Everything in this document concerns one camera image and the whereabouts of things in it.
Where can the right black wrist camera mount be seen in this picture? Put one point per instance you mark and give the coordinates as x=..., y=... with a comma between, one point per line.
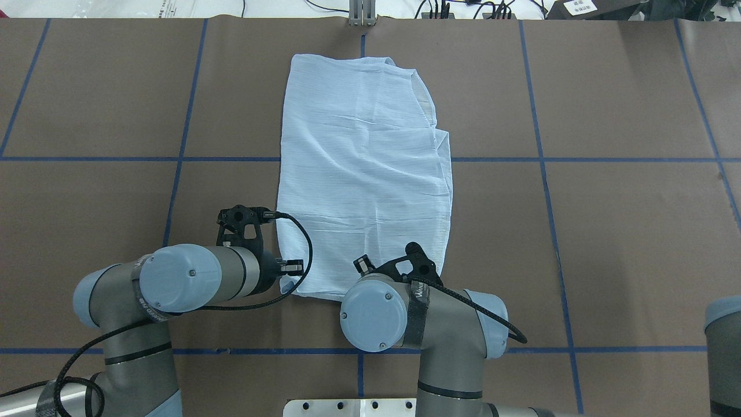
x=413, y=265

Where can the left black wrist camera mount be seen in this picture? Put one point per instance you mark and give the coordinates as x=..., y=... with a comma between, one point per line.
x=240, y=226

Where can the orange black usb hub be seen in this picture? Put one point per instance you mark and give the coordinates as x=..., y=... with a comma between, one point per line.
x=434, y=10
x=494, y=10

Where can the lower orange black usb hub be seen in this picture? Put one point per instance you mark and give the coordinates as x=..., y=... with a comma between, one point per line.
x=494, y=10

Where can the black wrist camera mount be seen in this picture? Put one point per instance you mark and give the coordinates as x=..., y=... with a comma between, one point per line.
x=413, y=265
x=240, y=226

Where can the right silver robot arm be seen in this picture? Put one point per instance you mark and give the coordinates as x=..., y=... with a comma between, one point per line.
x=403, y=302

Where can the clear plastic bag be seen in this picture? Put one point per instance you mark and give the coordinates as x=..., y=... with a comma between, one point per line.
x=154, y=9

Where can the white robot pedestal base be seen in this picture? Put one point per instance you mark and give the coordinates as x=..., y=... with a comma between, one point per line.
x=357, y=407

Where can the aluminium frame post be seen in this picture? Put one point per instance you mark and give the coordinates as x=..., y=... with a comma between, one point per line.
x=362, y=13

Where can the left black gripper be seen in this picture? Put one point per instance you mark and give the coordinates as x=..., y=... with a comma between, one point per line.
x=268, y=272

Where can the upper orange black usb hub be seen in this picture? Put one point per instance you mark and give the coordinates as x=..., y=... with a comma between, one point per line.
x=434, y=10

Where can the light blue button-up shirt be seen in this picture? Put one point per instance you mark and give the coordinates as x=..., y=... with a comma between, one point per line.
x=364, y=168

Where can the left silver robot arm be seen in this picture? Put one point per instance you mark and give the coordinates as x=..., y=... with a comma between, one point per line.
x=130, y=370

